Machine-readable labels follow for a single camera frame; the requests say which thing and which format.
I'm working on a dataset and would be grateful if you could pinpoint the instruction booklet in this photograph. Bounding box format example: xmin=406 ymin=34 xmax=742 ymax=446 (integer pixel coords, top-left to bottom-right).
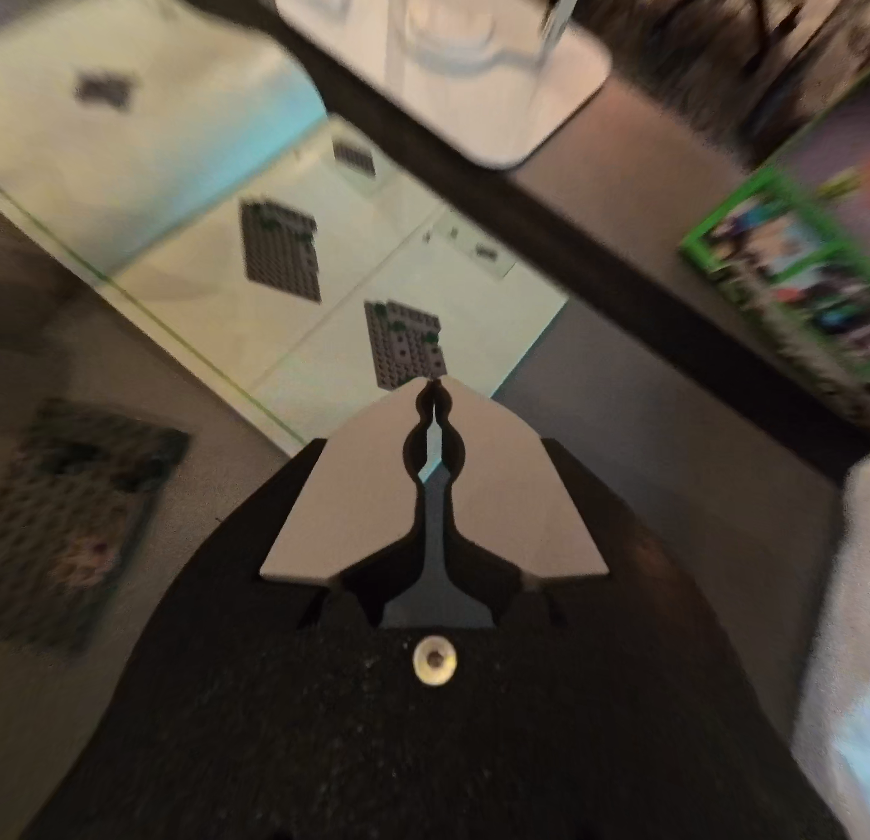
xmin=0 ymin=0 xmax=570 ymax=456

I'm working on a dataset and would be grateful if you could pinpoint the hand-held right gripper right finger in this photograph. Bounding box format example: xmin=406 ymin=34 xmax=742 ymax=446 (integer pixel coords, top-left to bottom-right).
xmin=440 ymin=376 xmax=610 ymax=592

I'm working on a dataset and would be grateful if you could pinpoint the white bag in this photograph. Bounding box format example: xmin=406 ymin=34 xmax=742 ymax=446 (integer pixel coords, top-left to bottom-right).
xmin=792 ymin=456 xmax=870 ymax=840

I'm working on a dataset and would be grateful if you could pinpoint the green toy box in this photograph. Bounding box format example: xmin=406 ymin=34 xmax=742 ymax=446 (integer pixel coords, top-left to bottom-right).
xmin=680 ymin=72 xmax=870 ymax=426

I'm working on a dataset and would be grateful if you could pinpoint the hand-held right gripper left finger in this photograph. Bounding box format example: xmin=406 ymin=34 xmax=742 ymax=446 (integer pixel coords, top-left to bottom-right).
xmin=258 ymin=376 xmax=439 ymax=592

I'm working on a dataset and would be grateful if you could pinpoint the grey studded building baseplate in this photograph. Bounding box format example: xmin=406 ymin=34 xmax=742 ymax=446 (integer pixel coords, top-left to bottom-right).
xmin=0 ymin=397 xmax=193 ymax=657

